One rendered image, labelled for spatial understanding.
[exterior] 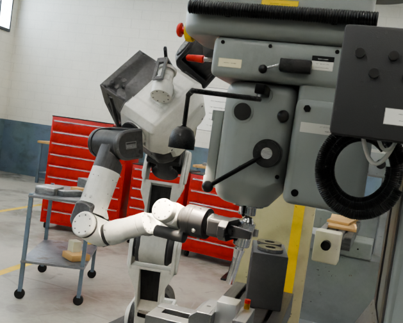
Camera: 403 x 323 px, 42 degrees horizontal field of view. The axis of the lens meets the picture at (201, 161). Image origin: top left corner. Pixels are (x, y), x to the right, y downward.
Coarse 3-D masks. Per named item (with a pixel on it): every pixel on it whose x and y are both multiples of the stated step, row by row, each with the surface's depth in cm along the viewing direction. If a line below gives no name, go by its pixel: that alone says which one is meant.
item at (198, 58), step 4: (188, 56) 156; (192, 56) 156; (196, 56) 155; (200, 56) 155; (204, 56) 156; (188, 60) 157; (192, 60) 156; (196, 60) 156; (200, 60) 155; (204, 60) 155; (208, 60) 155; (212, 60) 154
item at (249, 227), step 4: (240, 220) 141; (240, 224) 141; (244, 224) 140; (248, 224) 140; (252, 224) 140; (244, 228) 140; (248, 228) 140; (252, 228) 141; (252, 232) 141; (236, 240) 141; (240, 240) 141; (244, 240) 141; (248, 240) 141; (244, 244) 141; (248, 244) 142
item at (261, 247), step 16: (256, 240) 197; (272, 240) 194; (256, 256) 176; (272, 256) 175; (256, 272) 176; (272, 272) 176; (256, 288) 176; (272, 288) 176; (256, 304) 177; (272, 304) 176
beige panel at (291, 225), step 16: (272, 208) 313; (288, 208) 310; (304, 208) 307; (256, 224) 316; (272, 224) 313; (288, 224) 311; (304, 224) 308; (288, 240) 311; (304, 240) 308; (288, 256) 310; (304, 256) 308; (240, 272) 319; (288, 272) 311; (304, 272) 308; (288, 288) 311; (288, 320) 311
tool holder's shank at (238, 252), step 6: (234, 246) 144; (234, 252) 143; (240, 252) 142; (234, 258) 143; (240, 258) 143; (234, 264) 143; (234, 270) 143; (228, 276) 144; (234, 276) 144; (228, 282) 144
